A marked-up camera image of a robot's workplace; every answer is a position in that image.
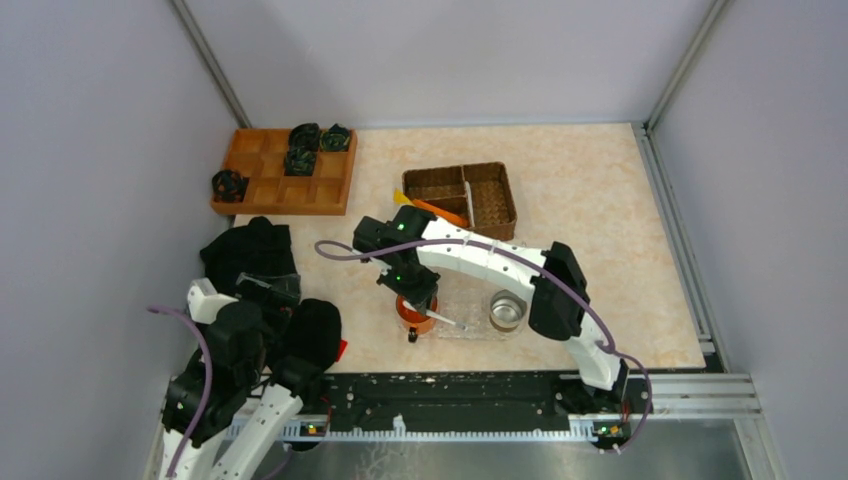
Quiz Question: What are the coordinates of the white toothpaste tube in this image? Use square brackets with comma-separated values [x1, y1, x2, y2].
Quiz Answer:
[402, 300, 468, 331]

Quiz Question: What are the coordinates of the orange translucent plastic mug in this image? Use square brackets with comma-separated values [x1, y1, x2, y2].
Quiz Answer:
[395, 295, 437, 344]

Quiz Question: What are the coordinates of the clear textured plastic tray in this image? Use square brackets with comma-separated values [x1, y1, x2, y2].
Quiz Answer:
[435, 289, 529, 341]

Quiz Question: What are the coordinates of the metal cup orange base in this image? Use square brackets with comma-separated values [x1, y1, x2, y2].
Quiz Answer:
[489, 290, 528, 332]

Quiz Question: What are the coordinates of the brown wicker divided basket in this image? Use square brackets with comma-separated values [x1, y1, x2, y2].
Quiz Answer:
[401, 162, 517, 241]

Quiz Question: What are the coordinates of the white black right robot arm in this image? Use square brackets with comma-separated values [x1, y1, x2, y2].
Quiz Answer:
[352, 206, 628, 392]

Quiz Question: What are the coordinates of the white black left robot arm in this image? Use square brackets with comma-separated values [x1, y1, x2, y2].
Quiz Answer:
[148, 274, 343, 479]

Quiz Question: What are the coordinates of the yellow toothbrush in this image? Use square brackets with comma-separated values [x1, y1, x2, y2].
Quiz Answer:
[393, 189, 414, 206]

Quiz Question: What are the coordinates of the orange toothbrush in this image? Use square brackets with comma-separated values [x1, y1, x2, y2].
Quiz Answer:
[412, 199, 470, 228]

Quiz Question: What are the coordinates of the orange wooden compartment tray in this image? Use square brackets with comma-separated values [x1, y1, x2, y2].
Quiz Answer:
[209, 125, 358, 216]

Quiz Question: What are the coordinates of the black cloth pile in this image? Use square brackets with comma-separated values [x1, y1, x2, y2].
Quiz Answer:
[199, 216, 342, 371]

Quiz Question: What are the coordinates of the red small object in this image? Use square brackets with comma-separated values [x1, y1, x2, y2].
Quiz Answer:
[336, 339, 348, 362]

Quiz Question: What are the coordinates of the black orange rolled sock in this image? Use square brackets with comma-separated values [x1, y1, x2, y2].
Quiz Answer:
[210, 169, 249, 203]

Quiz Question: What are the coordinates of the black patterned rolled sock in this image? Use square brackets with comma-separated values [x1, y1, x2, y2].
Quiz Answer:
[283, 149, 317, 177]

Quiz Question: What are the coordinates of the black green rolled sock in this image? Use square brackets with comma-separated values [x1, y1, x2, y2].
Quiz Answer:
[319, 123, 352, 152]

